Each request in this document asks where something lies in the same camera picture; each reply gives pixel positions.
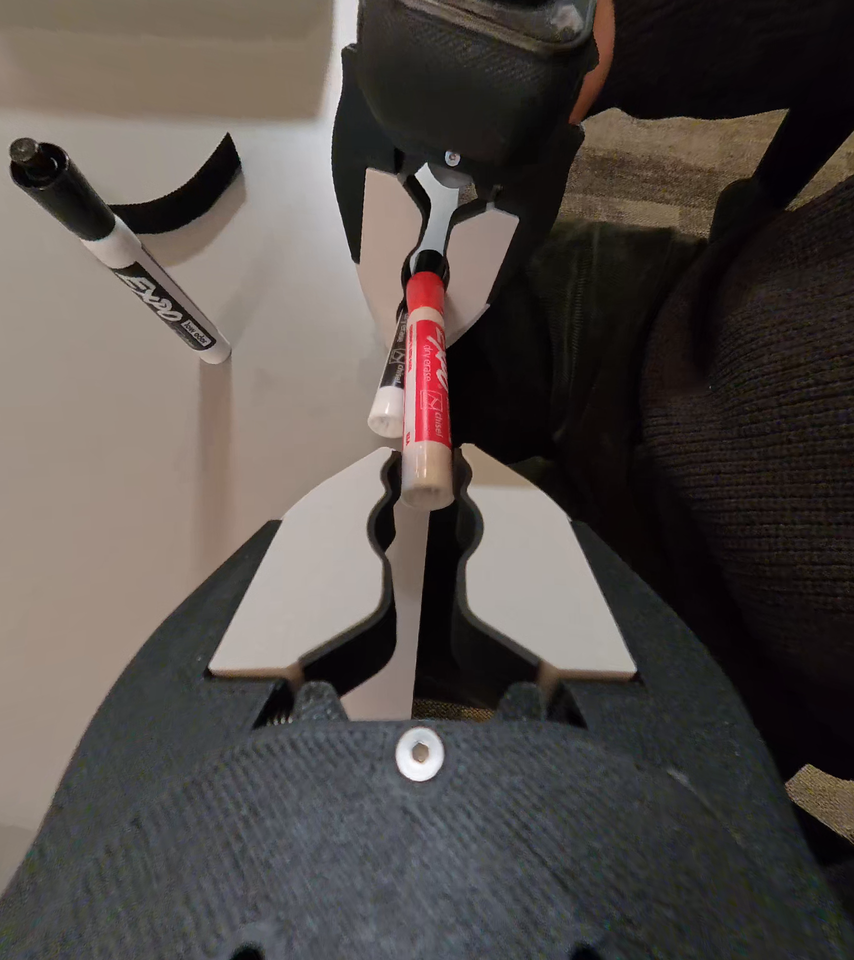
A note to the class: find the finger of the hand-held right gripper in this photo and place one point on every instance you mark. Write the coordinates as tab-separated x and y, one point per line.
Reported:
483	255
386	240

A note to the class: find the person's right hand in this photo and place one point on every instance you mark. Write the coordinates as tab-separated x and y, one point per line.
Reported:
604	37

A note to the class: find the red dry erase marker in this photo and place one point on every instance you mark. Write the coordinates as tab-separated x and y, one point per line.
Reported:
427	390

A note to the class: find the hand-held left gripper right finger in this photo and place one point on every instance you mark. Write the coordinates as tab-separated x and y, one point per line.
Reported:
547	592

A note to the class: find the black table frame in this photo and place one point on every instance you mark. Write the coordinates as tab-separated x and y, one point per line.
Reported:
779	165

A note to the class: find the black dry erase marker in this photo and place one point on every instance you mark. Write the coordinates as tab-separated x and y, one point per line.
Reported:
119	247
386	390

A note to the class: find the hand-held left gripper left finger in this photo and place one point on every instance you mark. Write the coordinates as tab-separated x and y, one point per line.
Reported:
299	592

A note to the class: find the person's right forearm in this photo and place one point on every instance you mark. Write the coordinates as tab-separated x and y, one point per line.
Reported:
734	52

